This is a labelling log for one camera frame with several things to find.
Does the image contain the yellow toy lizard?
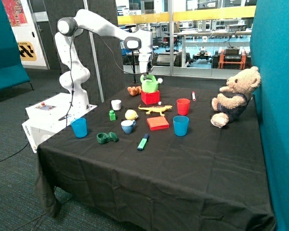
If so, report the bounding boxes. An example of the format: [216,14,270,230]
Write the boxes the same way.
[138,105,172,116]

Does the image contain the teal partition wall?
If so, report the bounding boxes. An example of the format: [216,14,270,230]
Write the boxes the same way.
[250,0,289,231]

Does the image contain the red white marker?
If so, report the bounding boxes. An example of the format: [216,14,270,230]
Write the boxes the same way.
[192,91,196,102]

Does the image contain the blue plastic cup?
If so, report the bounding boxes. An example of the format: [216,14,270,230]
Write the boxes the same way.
[71,118,87,138]
[173,115,189,137]

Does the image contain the green toy block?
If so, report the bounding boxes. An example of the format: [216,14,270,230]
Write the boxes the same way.
[109,110,117,121]

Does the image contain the teal sofa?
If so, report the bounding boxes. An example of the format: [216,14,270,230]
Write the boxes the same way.
[0,1,30,90]

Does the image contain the green highlighter pen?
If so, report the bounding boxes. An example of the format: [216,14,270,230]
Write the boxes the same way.
[137,133,149,151]

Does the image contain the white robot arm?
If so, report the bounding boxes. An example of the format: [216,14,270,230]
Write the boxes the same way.
[54,9,153,113]

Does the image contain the white cup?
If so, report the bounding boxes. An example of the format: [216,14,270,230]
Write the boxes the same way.
[111,100,122,111]

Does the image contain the blue teacup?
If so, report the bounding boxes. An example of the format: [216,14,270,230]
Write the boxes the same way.
[121,120,136,134]

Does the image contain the blue plastic cup right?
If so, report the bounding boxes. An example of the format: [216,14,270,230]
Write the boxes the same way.
[173,115,189,137]

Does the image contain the orange plush toy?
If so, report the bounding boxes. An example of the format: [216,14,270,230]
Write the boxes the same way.
[127,86,142,96]

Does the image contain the red flat box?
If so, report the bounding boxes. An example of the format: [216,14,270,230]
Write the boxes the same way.
[147,116,169,131]

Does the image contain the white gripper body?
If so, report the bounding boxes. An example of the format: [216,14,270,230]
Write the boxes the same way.
[138,53,152,74]

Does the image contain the red square pot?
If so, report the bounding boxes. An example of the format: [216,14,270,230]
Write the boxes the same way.
[141,90,160,105]

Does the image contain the blue plastic cup left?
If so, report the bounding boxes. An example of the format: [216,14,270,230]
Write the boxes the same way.
[71,118,87,138]

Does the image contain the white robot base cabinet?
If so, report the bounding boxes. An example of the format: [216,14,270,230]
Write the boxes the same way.
[22,93,97,153]

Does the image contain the yellow ball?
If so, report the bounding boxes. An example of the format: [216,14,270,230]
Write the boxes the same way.
[125,109,138,120]

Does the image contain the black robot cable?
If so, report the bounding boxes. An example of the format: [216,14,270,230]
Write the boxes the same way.
[58,26,145,121]

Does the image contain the red plastic cup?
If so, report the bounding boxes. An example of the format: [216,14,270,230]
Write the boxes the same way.
[177,98,190,116]

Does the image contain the brown teddy bear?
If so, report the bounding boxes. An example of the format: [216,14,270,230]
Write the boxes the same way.
[210,66,261,128]

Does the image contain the green toy watering can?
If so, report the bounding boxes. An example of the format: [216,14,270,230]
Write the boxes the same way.
[140,74,163,93]

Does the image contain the black tablecloth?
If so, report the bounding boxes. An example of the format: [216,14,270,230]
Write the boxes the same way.
[35,90,276,231]

